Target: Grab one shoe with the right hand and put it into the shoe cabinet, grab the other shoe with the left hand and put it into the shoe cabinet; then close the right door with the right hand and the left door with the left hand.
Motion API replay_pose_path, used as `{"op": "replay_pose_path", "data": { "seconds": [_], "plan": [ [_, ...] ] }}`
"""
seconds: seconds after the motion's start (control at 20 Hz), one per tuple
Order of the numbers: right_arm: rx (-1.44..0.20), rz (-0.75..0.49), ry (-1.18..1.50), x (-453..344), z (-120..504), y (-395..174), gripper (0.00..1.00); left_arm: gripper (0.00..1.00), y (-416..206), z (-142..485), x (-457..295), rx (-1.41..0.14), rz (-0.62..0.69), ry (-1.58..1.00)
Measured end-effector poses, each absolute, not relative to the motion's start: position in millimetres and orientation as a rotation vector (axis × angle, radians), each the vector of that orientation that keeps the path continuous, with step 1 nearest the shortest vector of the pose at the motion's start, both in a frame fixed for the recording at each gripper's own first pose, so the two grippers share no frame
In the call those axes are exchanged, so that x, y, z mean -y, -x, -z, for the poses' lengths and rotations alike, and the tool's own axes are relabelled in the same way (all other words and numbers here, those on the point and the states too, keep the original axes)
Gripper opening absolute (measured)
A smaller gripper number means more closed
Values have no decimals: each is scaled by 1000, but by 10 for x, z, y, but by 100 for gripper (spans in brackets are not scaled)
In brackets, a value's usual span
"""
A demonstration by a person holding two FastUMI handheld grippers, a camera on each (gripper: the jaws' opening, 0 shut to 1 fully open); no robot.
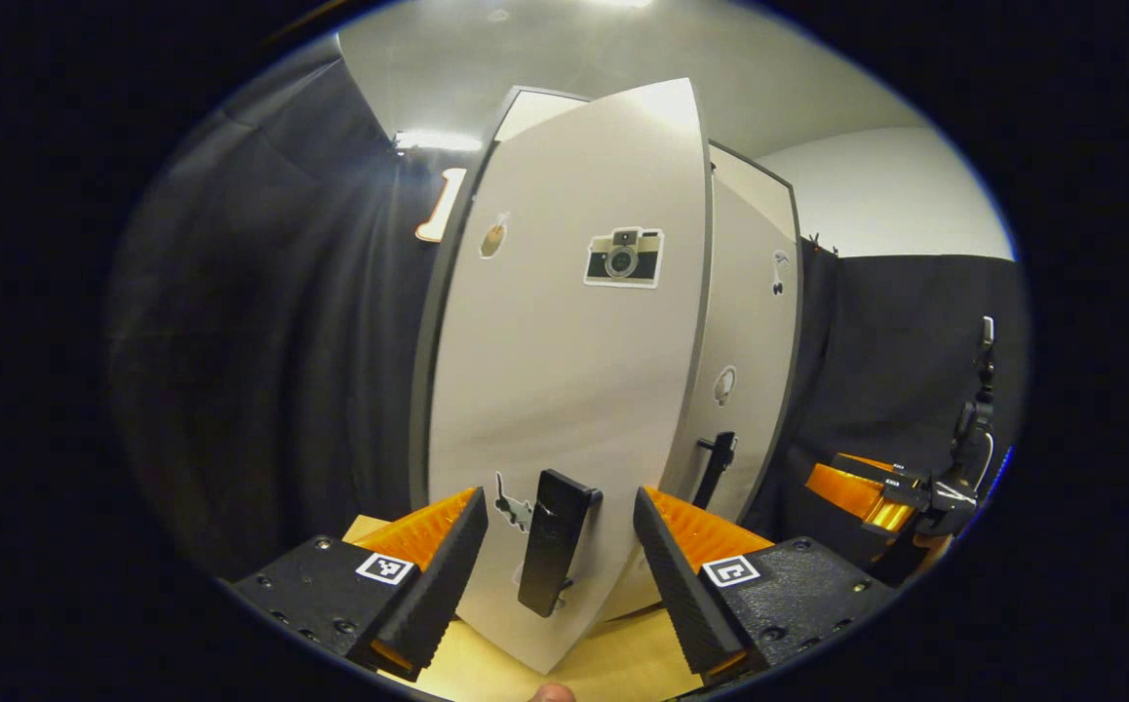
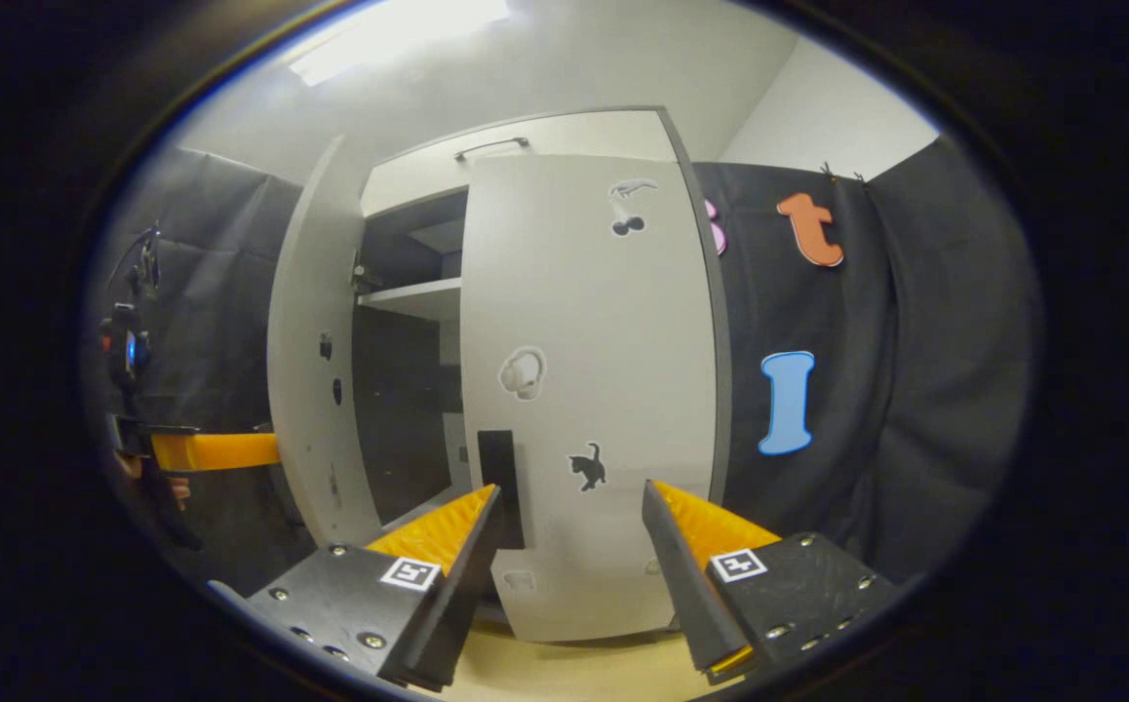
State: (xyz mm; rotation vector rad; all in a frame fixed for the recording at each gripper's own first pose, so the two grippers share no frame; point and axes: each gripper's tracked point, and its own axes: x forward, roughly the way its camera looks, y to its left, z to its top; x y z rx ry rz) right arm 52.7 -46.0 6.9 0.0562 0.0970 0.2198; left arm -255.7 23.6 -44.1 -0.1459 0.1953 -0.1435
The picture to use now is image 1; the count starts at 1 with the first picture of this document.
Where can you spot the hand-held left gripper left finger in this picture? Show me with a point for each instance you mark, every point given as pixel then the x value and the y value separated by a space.
pixel 447 575

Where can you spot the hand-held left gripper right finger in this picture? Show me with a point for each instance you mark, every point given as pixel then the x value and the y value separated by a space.
pixel 672 575

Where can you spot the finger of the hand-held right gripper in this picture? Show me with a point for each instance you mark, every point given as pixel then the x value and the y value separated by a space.
pixel 901 499
pixel 876 470

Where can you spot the black backdrop cloth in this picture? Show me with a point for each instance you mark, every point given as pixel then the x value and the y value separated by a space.
pixel 896 331
pixel 262 322

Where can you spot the white shoe cabinet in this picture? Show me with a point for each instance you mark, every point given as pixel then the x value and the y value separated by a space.
pixel 564 370

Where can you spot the white cabinet door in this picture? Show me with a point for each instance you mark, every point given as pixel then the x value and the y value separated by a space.
pixel 564 390
pixel 750 331

